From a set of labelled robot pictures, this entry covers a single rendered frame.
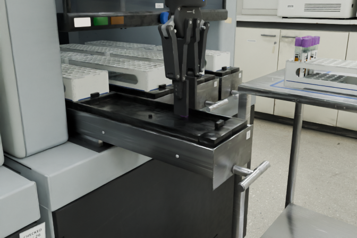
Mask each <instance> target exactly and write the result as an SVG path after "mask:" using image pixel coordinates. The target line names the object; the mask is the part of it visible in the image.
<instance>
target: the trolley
mask: <svg viewBox="0 0 357 238"><path fill-rule="evenodd" d="M314 72H321V73H330V74H339V75H348V76H354V77H357V74H350V73H342V72H332V71H323V70H314ZM284 76H285V68H284V69H281V70H278V71H276V72H273V73H270V74H267V75H264V76H261V77H259V78H256V79H253V80H251V81H248V82H245V83H242V84H240V85H238V88H237V91H238V92H239V104H238V115H237V117H238V118H241V119H244V120H248V124H250V109H251V95H255V96H261V97H267V98H272V99H279V100H284V101H290V102H294V103H295V111H294V122H293V132H292V142H291V152H290V163H289V169H288V179H287V189H286V200H285V209H284V210H283V212H282V213H281V214H280V215H279V216H278V217H277V218H276V220H275V221H274V222H273V223H272V224H271V225H270V227H269V228H268V229H267V230H266V231H265V232H264V234H263V235H262V236H261V237H260V238H357V226H354V225H352V224H349V223H346V222H343V221H341V220H338V219H335V218H332V217H329V216H326V215H324V214H321V213H318V212H316V211H313V210H310V209H307V208H304V207H301V206H298V205H296V204H294V203H293V201H294V192H295V182H296V173H297V167H298V157H299V148H300V139H301V129H302V120H303V110H304V104H306V105H312V106H318V107H324V108H330V109H335V110H339V111H345V112H351V113H357V96H351V95H345V94H340V93H333V92H326V91H319V90H312V89H305V88H303V89H301V88H294V87H287V86H284ZM244 178H245V177H244V176H241V175H238V174H235V175H234V195H233V216H232V236H231V238H242V236H243V219H244V202H245V191H244V192H240V191H239V190H238V189H237V187H236V186H237V184H238V183H240V182H241V181H242V180H243V179H244Z"/></svg>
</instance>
